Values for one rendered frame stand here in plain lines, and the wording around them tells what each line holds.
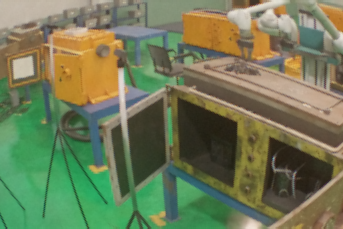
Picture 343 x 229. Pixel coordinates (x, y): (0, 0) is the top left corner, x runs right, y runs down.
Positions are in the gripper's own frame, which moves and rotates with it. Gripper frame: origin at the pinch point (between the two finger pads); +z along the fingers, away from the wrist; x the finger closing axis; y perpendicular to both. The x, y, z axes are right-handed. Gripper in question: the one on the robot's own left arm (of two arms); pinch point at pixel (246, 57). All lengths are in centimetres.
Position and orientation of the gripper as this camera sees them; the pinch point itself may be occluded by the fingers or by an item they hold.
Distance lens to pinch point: 280.9
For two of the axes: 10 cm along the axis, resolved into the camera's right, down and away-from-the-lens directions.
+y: -7.8, 2.7, -5.6
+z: 0.3, 9.2, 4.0
